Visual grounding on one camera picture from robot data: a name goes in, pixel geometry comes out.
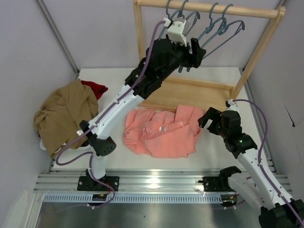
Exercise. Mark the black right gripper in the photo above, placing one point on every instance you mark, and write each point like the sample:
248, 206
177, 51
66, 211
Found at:
214, 121

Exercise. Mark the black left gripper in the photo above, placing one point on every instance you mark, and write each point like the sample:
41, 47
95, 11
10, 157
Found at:
194, 53

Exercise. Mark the pink skirt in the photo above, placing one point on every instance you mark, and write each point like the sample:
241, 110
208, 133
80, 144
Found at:
163, 134

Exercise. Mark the tan garment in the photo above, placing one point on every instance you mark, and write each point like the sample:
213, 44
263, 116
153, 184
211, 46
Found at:
59, 117

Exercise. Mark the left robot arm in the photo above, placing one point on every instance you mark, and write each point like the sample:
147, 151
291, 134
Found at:
98, 130

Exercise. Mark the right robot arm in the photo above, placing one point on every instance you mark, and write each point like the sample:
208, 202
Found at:
260, 188

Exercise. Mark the wooden hanger rack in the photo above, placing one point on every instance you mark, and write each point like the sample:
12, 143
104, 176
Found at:
203, 94

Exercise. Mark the red garment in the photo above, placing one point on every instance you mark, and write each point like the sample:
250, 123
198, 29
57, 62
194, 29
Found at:
97, 89

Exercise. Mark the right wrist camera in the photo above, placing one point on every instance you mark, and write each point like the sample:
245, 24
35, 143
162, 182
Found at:
231, 105

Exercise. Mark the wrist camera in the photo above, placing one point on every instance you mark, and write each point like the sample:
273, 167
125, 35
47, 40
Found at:
231, 105
176, 31

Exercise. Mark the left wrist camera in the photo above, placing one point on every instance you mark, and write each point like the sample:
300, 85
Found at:
176, 31

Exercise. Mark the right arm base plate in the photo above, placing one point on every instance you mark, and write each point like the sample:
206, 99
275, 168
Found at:
215, 184

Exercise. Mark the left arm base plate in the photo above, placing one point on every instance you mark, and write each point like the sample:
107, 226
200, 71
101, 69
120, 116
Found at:
86, 183

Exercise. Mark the aluminium table rail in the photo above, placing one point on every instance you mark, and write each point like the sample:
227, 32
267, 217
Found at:
153, 181

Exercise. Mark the slotted cable duct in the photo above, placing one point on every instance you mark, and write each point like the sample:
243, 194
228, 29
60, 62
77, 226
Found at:
134, 198

